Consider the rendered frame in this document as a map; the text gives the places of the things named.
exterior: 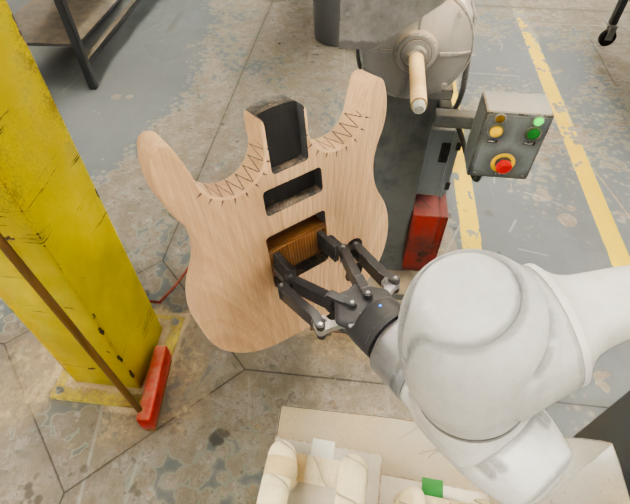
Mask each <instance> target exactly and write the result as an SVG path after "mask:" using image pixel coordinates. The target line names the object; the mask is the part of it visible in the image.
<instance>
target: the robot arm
mask: <svg viewBox="0 0 630 504"><path fill-rule="evenodd" d="M317 241H318V247H319V248H320V249H321V250H322V251H324V252H325V253H326V254H327V255H328V256H329V257H330V258H331V259H332V260H333V261H334V262H337V261H338V260H339V257H340V263H342V265H343V267H344V269H345V271H346V273H347V275H348V277H349V280H350V282H351V284H352V286H351V287H350V288H349V289H348V290H346V291H343V292H341V293H338V292H336V291H334V290H330V291H329V290H327V289H324V288H322V287H320V286H318V285H316V284H314V283H312V282H310V281H307V280H305V279H303V278H301V277H299V276H297V275H296V268H295V267H294V266H293V265H292V264H291V263H289V262H288V261H287V260H286V259H285V258H284V257H283V256H282V255H281V254H280V253H279V252H277V253H275V254H273V259H274V265H273V267H274V272H275V275H276V276H277V277H278V278H279V279H280V280H281V281H282V282H279V283H278V284H277V288H278V294H279V298H280V299H281V300H282V301H283V302H284V303H285V304H286V305H288V306H289V307H290V308H291V309H292V310H293V311H294V312H295V313H296V314H298V315H299V316H300V317H301V318H302V319H303V320H304V321H305V322H307V323H308V324H309V325H310V326H311V327H312V328H313V330H314V332H315V334H316V336H317V338H318V339H319V340H324V339H325V338H326V336H327V335H326V334H327V333H330V332H333V331H336V330H338V331H340V332H342V333H345V334H347V335H348V336H349V337H350V338H351V339H352V341H353V342H354V343H355V344H356V345H357V346H358V347H359V348H360V349H361V350H362V351H363V352H364V353H365V354H366V355H367V356H368V357H369V359H370V366H371V369H372V370H373V371H374V372H375V373H376V374H377V375H378V376H379V377H380V379H381V380H382V381H383V382H384V383H385V384H386V385H387V386H388V387H389V388H390V389H391V390H392V391H393V393H394V394H395V396H396V397H397V398H399V399H400V400H401V401H402V402H403V403H404V405H405V406H406V407H407V409H408V410H409V412H410V413H411V415H412V417H413V419H414V421H415V423H416V425H417V426H418V427H419V428H420V430H421V431H422V432H423V433H424V435H425V436H426V437H427V438H428V440H429V441H430V442H431V443H432V444H433V445H434V446H435V447H436V448H437V450H438V451H439V452H440V453H441V454H442V455H443V456H444V457H445V458H446V459H447V460H448V461H449V462H450V463H451V464H452V465H453V466H454V467H455V468H456V469H457V470H458V471H459V472H460V473H461V474H462V475H463V476H464V477H465V478H467V479H468V480H469V481H470V482H471V483H472V484H474V485H475V486H477V487H478V488H479V489H481V490H482V491H483V492H485V493H486V494H488V495H489V496H491V497H492V498H494V499H496V500H497V501H499V502H501V503H503V504H534V503H536V502H538V501H539V500H541V499H542V498H544V497H545V496H546V495H547V494H548V493H549V492H550V491H552V489H553V488H554V487H555V486H556V485H557V483H558V482H559V481H560V479H561V478H562V476H563V475H564V473H565V471H566V469H567V467H568V466H569V464H570V462H571V459H572V452H571V450H570V448H569V446H568V444H567V442H566V440H565V438H564V436H563V435H562V433H561V431H560V430H559V428H558V427H557V425H556V424H555V422H554V421H553V419H552V418H551V416H550V415H549V414H548V413H547V412H546V411H545V410H544V409H545V408H547V407H549V406H550V405H552V404H553V403H555V402H557V401H558V400H560V399H562V398H564V397H565V396H567V395H569V394H571V393H573V392H574V391H576V390H578V389H580V388H582V387H585V386H587V385H588V384H589V383H590V381H591V378H592V372H593V367H594V365H595V362H596V361H597V359H598V358H599V356H600V355H602V354H603V353H604V352H605V351H607V350H608V349H610V348H612V347H614V346H615V345H617V344H620V343H622V342H624V341H627V340H629V339H630V265H626V266H618V267H612V268H606V269H600V270H595V271H590V272H584V273H579V274H572V275H557V274H552V273H550V272H547V271H545V270H543V269H542V268H540V267H538V266H537V265H535V264H532V263H527V264H524V265H520V264H518V263H517V262H515V261H513V260H511V259H509V258H507V257H505V256H503V255H500V254H497V253H495V252H491V251H487V250H481V249H461V250H456V251H452V252H449V253H446V254H443V255H441V256H439V257H437V258H435V259H434V260H432V261H431V262H429V263H428V264H427V265H425V266H424V267H423V268H422V269H421V270H420V271H419V272H418V274H417V275H416V276H415V277H414V278H413V280H412V281H411V283H410V285H409V286H408V288H407V290H406V292H405V295H404V297H403V299H402V303H400V302H398V301H397V300H396V299H395V298H393V297H391V295H392V294H393V293H395V294H396V293H398V292H399V289H400V277H399V276H398V275H396V274H394V273H392V272H390V271H388V270H387V269H386V268H385V267H384V266H383V265H382V264H381V263H380V262H379V261H378V260H377V259H376V258H375V257H374V256H373V255H372V254H371V253H370V252H369V251H368V250H367V249H366V248H365V247H364V246H363V245H362V244H361V243H360V242H358V241H354V242H352V245H346V244H342V243H341V242H340V241H339V240H337V239H336V238H335V237H334V236H332V235H329V236H327V235H326V234H325V233H324V232H323V231H321V230H320V231H318V232H317ZM354 259H355V260H356V261H357V262H358V263H359V264H360V265H361V266H362V267H363V268H364V269H365V270H366V272H367V273H368V274H369V275H370V276H371V277H372V278H373V279H374V280H375V281H376V282H377V283H378V284H379V285H380V286H381V288H379V287H374V286H369V285H368V283H367V281H366V279H365V277H364V275H363V274H361V272H360V270H359V268H358V266H357V264H356V262H355V260H354ZM302 297H303V298H302ZM304 298H305V299H307V300H309V301H311V302H313V303H315V304H317V305H319V306H321V307H323V308H325V309H326V310H327V311H328V312H329V313H331V314H333V315H335V320H330V319H328V318H327V317H326V315H322V316H321V314H320V313H319V312H318V310H316V309H315V308H314V307H313V306H312V305H311V304H309V303H308V302H307V301H306V300H305V299H304Z"/></svg>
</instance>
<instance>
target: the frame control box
mask: <svg viewBox="0 0 630 504"><path fill-rule="evenodd" d="M499 113H504V114H506V116H507V119H506V121H505V122H504V123H502V124H496V123H495V122H494V117H495V116H496V115H497V114H499ZM540 115H541V116H544V117H545V122H544V124H543V125H541V126H539V127H536V126H534V125H533V124H532V120H533V119H534V118H535V117H536V116H540ZM553 118H554V113H553V111H552V108H551V106H550V103H549V100H548V98H547V96H546V95H541V94H524V93H507V92H490V91H483V92H482V94H481V98H480V101H479V104H478V108H477V111H476V114H475V118H474V121H473V124H472V128H471V131H470V134H469V138H468V141H467V143H466V140H465V136H464V133H463V130H462V129H460V128H456V130H457V133H458V137H459V140H460V144H461V147H462V151H463V154H464V159H465V165H466V172H467V175H470V176H471V179H472V180H473V181H474V182H479V181H480V180H481V178H482V176H486V177H500V178H514V179H526V178H527V176H528V174H529V172H530V169H531V167H532V165H533V163H534V160H535V158H536V156H537V154H538V152H539V149H540V147H541V145H542V143H543V140H544V138H545V136H546V134H547V132H548V129H549V127H550V125H551V123H552V120H553ZM496 126H499V127H501V128H502V130H503V132H502V134H501V135H500V136H498V137H492V136H491V135H490V130H491V129H492V128H493V127H496ZM532 129H539V130H540V136H539V137H538V138H536V139H533V140H531V139H529V138H528V137H527V133H528V132H529V131H530V130H532ZM501 160H508V161H510V162H511V164H512V169H511V171H510V172H508V173H506V174H499V173H497V172H496V168H495V167H496V164H497V163H498V162H500V161H501Z"/></svg>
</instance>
